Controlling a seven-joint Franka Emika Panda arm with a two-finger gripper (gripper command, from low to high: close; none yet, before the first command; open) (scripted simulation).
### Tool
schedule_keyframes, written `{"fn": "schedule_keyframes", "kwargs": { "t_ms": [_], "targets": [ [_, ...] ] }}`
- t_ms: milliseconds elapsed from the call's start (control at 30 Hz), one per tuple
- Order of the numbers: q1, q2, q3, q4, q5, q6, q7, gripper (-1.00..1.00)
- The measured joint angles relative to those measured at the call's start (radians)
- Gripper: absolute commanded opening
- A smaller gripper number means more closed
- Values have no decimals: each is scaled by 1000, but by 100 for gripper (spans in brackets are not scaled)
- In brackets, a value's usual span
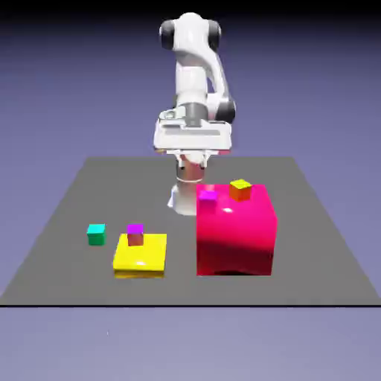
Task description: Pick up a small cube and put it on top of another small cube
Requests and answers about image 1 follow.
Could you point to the large yellow box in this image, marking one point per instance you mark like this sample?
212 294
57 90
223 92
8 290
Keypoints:
140 253

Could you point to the small yellow cube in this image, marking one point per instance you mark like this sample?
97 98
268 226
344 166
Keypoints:
240 190

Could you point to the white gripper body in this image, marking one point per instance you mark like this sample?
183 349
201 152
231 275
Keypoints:
190 138

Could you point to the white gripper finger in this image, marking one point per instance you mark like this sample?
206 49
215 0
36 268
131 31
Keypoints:
204 160
180 160

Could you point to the large pink box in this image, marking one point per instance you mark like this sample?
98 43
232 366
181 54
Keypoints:
235 232

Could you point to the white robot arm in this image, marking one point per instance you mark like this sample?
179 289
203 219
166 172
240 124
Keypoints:
192 53

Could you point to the small teal cube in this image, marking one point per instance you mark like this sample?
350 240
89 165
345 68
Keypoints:
96 234

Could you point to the small magenta cube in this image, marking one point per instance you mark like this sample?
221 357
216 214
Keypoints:
207 200

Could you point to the small purple cube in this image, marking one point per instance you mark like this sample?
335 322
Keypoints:
135 235

